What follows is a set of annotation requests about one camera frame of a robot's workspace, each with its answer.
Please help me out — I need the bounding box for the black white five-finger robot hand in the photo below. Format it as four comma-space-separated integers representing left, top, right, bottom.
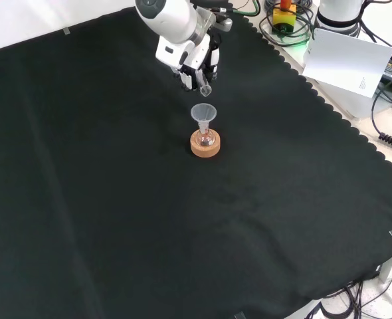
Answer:
173, 12, 233, 92

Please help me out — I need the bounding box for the clear graduated cylinder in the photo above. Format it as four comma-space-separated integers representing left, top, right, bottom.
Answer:
195, 68, 213, 98

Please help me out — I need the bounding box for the clear round-bottom flask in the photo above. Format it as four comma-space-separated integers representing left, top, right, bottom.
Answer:
197, 128, 216, 148

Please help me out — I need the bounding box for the clear plastic funnel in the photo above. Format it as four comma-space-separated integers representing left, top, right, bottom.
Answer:
190, 103, 219, 134

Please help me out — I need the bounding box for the yellow stop button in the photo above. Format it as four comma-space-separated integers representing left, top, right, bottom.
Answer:
271, 0, 298, 36

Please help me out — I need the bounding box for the pale board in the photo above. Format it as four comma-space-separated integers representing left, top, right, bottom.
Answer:
302, 27, 392, 99

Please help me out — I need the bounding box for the black bench cloth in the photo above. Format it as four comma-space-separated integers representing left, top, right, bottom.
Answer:
0, 2, 392, 319

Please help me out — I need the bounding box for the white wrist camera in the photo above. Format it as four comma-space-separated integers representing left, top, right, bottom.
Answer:
155, 35, 191, 72

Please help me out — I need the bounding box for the green cable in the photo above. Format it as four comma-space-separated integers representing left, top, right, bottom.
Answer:
228, 0, 262, 17

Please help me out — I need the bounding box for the cork ring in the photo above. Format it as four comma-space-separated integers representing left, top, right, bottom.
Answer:
189, 130, 222, 159

